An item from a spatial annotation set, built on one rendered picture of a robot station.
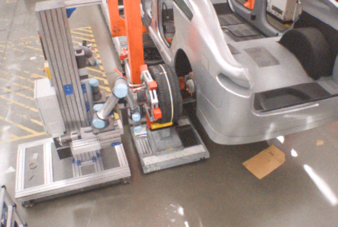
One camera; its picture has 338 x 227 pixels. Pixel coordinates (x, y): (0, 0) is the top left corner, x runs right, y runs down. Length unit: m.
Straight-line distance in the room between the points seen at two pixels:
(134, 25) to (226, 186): 2.10
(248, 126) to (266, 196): 1.12
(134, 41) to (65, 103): 1.09
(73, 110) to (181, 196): 1.50
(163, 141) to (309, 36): 2.16
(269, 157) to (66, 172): 2.45
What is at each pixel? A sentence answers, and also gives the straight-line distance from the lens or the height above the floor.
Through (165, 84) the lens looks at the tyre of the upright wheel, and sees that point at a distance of 3.23.
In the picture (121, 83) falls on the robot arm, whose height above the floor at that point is 1.39.
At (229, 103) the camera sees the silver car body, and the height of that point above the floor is 1.30.
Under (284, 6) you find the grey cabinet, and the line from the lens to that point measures 7.82.
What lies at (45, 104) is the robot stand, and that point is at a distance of 3.16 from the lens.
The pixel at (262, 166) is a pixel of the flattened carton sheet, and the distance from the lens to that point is 3.99.
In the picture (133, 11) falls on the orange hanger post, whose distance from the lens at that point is 3.54.
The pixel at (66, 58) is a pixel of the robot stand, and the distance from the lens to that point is 2.98.
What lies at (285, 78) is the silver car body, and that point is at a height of 0.94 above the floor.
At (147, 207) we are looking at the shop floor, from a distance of 3.51.
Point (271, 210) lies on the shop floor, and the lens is 3.62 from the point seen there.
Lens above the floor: 2.89
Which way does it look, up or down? 37 degrees down
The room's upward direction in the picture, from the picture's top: 1 degrees counter-clockwise
